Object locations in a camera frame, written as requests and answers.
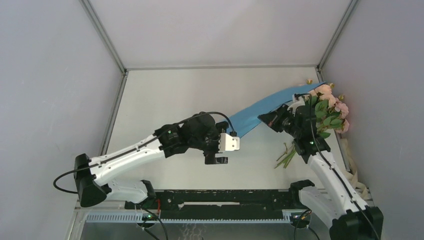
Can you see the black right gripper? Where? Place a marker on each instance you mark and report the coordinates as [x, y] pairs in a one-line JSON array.
[[272, 118]]

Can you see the white cable duct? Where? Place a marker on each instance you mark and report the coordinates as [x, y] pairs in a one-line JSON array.
[[128, 217]]

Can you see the pink fake rose stem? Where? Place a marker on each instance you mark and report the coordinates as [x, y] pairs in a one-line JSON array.
[[330, 113]]

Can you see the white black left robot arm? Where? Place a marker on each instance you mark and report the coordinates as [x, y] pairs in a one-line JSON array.
[[97, 178]]

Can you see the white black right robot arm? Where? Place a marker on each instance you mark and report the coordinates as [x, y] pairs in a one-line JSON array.
[[346, 215]]

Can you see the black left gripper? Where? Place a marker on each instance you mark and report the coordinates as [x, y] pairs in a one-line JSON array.
[[210, 156]]

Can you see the cream ribbon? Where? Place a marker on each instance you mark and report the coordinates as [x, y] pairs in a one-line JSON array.
[[352, 175]]

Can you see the blue wrapping paper sheet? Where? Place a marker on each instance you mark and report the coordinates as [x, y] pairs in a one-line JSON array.
[[247, 119]]

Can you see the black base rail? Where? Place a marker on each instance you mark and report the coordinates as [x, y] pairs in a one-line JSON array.
[[220, 204]]

